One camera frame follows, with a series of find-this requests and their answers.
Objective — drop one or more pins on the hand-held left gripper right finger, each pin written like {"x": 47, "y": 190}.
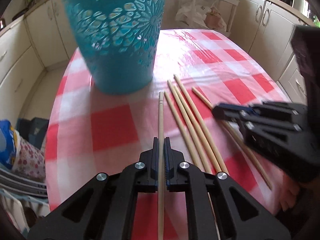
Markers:
{"x": 167, "y": 157}

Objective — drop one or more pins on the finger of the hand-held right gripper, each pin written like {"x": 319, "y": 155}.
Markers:
{"x": 225, "y": 111}
{"x": 280, "y": 110}

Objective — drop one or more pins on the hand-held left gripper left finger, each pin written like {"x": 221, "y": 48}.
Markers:
{"x": 156, "y": 157}

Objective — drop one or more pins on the teal perforated plastic basket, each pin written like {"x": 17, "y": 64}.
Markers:
{"x": 120, "y": 62}

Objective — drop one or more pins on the red white checked tablecloth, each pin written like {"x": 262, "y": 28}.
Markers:
{"x": 112, "y": 127}

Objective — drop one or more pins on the cream cabinet row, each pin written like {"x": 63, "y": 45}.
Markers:
{"x": 275, "y": 30}

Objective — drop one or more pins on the pink plastic bag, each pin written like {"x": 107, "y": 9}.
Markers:
{"x": 216, "y": 20}

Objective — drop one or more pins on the white plastic bag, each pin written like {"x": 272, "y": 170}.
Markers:
{"x": 190, "y": 15}

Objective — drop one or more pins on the white shelf rack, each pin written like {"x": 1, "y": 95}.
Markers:
{"x": 232, "y": 7}

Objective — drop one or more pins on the dark blue dustpan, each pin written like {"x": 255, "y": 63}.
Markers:
{"x": 35, "y": 130}

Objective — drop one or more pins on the floral patterned bucket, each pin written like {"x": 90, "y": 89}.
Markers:
{"x": 30, "y": 157}

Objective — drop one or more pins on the grey metal rack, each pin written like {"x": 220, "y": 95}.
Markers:
{"x": 22, "y": 185}

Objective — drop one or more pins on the blue plastic bag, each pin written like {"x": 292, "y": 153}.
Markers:
{"x": 6, "y": 145}

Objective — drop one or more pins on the cream double door cabinet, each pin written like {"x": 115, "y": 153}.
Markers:
{"x": 50, "y": 30}

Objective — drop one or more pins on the cream drawer cabinet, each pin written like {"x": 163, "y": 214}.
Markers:
{"x": 17, "y": 55}

